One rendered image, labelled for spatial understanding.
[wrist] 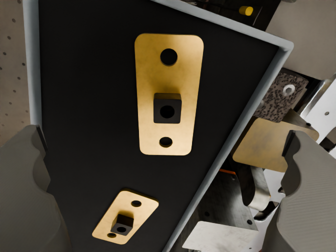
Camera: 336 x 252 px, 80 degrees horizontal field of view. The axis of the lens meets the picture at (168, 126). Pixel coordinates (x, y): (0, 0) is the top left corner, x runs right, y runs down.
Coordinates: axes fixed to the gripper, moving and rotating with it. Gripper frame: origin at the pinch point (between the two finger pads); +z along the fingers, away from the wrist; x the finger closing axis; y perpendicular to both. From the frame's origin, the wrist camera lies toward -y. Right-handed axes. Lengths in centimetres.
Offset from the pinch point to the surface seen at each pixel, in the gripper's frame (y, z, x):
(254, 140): 8.8, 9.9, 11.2
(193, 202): 9.5, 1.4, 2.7
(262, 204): 17.4, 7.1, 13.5
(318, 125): 11.3, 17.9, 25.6
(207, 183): 6.9, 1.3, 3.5
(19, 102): 24, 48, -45
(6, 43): 6, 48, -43
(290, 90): 1.2, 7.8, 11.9
